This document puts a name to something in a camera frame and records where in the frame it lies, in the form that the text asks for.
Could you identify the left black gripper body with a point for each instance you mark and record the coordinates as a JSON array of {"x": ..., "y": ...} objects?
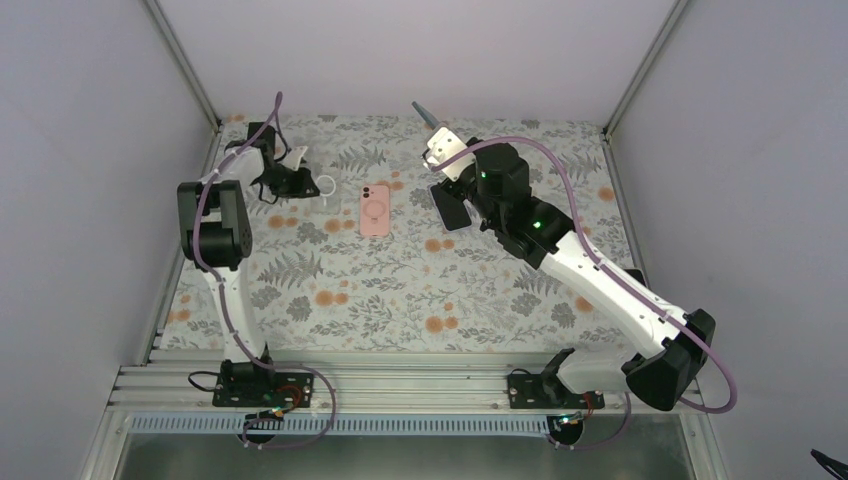
[{"x": 284, "y": 186}]

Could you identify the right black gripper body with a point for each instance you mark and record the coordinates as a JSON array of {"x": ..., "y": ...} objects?
[{"x": 444, "y": 186}]

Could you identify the black phone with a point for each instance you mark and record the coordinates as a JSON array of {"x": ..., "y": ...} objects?
[
  {"x": 429, "y": 119},
  {"x": 452, "y": 211}
]

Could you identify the clear phone case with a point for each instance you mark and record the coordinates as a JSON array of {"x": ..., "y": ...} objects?
[{"x": 328, "y": 180}]

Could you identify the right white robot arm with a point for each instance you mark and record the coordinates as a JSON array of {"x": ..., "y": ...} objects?
[{"x": 671, "y": 344}]

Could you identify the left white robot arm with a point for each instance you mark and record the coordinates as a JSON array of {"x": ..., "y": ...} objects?
[{"x": 216, "y": 235}]

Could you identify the floral table mat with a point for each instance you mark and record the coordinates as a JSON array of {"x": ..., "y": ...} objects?
[{"x": 316, "y": 283}]

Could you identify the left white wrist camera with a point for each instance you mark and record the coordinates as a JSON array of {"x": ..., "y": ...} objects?
[{"x": 294, "y": 159}]

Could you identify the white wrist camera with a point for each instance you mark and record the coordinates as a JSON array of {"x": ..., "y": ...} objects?
[
  {"x": 294, "y": 159},
  {"x": 443, "y": 145}
]

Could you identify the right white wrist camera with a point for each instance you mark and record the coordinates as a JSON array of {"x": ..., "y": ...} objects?
[{"x": 443, "y": 145}]

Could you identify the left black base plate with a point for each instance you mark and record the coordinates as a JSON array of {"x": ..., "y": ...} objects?
[{"x": 266, "y": 390}]

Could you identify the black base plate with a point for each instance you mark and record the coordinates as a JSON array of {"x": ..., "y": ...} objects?
[
  {"x": 266, "y": 390},
  {"x": 528, "y": 391}
]

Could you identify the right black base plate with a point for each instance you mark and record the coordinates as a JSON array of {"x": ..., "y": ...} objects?
[{"x": 528, "y": 391}]

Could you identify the grey slotted cable duct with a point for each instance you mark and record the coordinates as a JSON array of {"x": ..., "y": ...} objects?
[{"x": 345, "y": 424}]

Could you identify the aluminium rail frame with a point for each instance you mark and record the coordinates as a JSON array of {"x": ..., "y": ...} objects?
[{"x": 345, "y": 383}]

